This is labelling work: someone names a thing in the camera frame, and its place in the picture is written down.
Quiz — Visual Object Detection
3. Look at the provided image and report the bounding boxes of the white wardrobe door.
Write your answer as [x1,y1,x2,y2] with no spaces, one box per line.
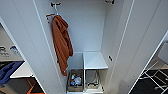
[0,0,68,94]
[107,0,168,94]

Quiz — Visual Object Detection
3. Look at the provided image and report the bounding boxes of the white wardrobe shelf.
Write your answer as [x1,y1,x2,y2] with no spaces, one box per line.
[82,51,110,71]

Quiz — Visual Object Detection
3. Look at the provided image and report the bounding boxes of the white wardrobe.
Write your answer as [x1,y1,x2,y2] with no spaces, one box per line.
[32,0,134,94]

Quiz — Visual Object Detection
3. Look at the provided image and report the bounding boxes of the orange hooded sweatshirt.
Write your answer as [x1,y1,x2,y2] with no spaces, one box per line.
[51,14,74,77]

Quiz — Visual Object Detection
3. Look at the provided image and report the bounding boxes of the black door hinge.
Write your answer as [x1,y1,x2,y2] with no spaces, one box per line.
[107,55,114,63]

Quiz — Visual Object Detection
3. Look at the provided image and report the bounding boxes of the white clothes hanger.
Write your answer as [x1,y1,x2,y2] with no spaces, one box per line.
[52,5,65,20]

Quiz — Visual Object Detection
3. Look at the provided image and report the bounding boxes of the orange and white label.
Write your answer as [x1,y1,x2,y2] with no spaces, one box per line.
[45,12,56,24]

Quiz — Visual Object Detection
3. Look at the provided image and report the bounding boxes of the flat white board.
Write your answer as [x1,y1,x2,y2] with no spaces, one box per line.
[9,61,35,80]

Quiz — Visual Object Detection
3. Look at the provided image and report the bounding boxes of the white drying rack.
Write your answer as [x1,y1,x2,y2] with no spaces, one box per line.
[139,64,168,94]

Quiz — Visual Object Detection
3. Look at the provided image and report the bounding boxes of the blue moulded tray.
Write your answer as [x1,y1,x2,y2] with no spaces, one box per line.
[0,60,25,87]

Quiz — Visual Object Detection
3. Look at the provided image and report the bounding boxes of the black wall hook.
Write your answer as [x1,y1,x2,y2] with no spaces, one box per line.
[50,2,62,8]
[104,0,116,5]

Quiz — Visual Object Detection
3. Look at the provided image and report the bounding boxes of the orange metal frame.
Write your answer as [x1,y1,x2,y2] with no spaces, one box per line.
[26,79,45,94]

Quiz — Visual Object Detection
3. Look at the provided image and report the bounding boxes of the blue wall sign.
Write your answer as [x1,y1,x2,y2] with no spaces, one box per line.
[9,45,23,60]

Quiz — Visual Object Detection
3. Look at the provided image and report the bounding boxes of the dark wall sign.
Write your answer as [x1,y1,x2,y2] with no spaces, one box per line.
[0,45,8,58]

